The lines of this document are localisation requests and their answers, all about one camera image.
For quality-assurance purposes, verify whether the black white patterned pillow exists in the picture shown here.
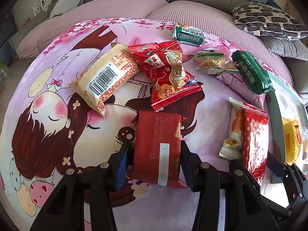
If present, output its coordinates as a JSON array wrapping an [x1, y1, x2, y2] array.
[[232, 2, 307, 41]]

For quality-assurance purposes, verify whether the white red rice cracker pack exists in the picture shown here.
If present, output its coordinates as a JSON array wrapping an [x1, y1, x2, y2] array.
[[219, 98, 269, 185]]

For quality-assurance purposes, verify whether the dark red rectangular snack pack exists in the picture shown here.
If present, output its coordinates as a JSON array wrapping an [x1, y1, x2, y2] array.
[[130, 110, 187, 188]]

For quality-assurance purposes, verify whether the clear wrapped small bun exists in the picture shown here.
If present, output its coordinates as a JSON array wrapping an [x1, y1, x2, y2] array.
[[301, 128, 308, 161]]

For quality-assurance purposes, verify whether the yellow cake snack pack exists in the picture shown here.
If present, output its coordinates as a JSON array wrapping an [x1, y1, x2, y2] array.
[[282, 117, 302, 165]]

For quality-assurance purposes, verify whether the pink waffle sofa cover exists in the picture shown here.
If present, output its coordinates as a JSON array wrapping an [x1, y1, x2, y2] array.
[[16, 0, 293, 85]]

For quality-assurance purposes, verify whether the red festive snack bag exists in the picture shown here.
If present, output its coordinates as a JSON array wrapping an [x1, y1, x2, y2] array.
[[128, 41, 202, 111]]

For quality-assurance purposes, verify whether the dark blue cloth behind pillow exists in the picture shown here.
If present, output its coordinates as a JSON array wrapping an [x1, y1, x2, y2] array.
[[266, 0, 282, 10]]

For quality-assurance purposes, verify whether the dark green snack pack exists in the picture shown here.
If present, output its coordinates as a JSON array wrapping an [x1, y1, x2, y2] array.
[[231, 50, 275, 94]]

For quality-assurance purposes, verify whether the pink cartoon print cloth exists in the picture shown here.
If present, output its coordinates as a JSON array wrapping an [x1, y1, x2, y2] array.
[[0, 17, 306, 231]]

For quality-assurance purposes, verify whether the clear green biscuit pack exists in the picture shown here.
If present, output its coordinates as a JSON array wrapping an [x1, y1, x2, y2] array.
[[189, 49, 240, 74]]

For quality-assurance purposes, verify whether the grey velvet pillow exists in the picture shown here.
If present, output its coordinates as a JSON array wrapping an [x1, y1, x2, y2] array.
[[259, 37, 308, 61]]

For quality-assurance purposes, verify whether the green white small snack pack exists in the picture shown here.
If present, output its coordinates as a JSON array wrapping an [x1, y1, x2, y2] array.
[[172, 23, 206, 46]]

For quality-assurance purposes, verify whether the teal white box tray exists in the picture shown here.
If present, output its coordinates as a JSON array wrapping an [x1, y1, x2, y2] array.
[[266, 71, 307, 163]]

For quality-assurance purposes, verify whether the beige barcode cracker pack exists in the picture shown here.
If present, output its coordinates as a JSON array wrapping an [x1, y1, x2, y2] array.
[[69, 43, 140, 116]]

